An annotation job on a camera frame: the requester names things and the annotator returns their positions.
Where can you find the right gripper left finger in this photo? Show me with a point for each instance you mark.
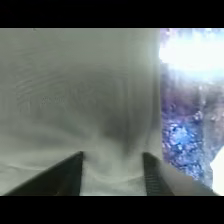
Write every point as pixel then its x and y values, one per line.
pixel 61 176

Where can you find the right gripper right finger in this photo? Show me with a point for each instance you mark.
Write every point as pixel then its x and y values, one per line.
pixel 155 176

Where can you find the grey shirt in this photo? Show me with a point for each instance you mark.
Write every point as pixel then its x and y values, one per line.
pixel 83 93

